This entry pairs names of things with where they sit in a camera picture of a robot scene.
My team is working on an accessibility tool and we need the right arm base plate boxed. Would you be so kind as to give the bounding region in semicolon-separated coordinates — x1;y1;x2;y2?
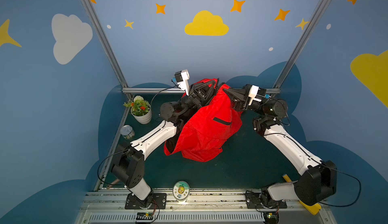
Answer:
245;191;287;209

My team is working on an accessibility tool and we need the red zip jacket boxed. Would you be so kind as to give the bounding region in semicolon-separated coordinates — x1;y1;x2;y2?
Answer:
164;83;242;162

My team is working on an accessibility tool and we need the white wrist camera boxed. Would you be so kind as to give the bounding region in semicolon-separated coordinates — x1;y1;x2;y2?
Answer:
248;85;269;106
174;69;190;95

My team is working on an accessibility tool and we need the aluminium frame post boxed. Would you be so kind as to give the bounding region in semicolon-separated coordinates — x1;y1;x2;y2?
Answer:
80;0;128;88
273;0;332;92

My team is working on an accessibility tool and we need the aluminium frame right post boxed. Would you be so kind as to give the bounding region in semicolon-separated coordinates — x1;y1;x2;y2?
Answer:
273;0;332;92

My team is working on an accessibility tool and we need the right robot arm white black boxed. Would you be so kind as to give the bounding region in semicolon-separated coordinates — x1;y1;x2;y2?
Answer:
224;85;337;206

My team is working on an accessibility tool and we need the right small circuit board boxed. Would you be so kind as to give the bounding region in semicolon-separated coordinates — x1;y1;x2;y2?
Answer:
263;212;279;224

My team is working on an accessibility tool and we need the left small circuit board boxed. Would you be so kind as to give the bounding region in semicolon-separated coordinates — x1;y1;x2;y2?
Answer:
135;212;154;224

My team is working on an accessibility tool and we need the round green white tape roll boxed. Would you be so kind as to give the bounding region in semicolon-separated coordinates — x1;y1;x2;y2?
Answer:
172;181;190;203

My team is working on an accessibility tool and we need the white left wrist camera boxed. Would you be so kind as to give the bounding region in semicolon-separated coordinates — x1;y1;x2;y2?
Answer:
174;69;190;95

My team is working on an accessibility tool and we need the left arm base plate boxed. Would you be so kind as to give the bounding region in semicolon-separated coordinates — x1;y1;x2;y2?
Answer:
124;192;167;210

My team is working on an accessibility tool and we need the aluminium frame back rail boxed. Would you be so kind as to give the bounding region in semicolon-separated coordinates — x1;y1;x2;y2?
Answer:
122;87;282;95

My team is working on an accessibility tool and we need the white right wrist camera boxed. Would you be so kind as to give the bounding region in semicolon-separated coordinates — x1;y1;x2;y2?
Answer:
248;85;269;106

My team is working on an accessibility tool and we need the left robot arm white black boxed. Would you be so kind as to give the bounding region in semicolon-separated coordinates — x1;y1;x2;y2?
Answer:
109;79;218;205

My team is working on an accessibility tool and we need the potted plant white pot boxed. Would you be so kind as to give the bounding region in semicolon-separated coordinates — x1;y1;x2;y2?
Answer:
123;96;152;125

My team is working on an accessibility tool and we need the small metal tin can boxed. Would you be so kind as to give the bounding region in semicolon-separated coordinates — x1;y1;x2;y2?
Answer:
120;125;135;140

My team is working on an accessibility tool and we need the aluminium frame left post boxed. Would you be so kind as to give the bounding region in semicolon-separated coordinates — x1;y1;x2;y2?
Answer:
80;0;128;88

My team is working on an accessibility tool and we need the small circuit board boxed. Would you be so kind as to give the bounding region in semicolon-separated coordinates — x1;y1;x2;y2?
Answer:
135;212;154;224
263;212;279;224

